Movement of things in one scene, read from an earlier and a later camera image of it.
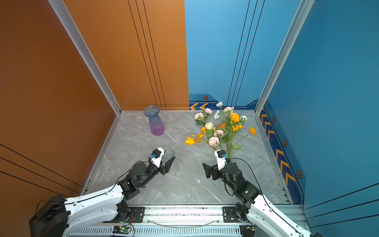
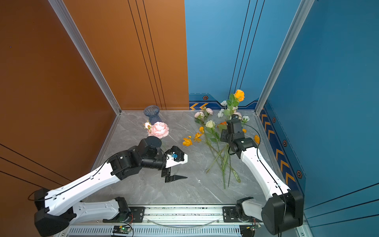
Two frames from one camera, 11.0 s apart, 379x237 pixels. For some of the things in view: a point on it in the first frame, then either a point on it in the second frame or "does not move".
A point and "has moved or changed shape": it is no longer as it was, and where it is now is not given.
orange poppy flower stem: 236,146 -> 257,138
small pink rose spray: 200,117 does not move
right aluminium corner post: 304,9 does not move
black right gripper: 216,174 -> 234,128
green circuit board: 120,229 does not move
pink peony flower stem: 214,141 -> 158,130
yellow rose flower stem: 235,118 has moved or changed shape
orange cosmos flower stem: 191,141 does not move
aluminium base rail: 185,220 does not move
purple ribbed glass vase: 157,127 does not move
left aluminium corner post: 60,9 does not move
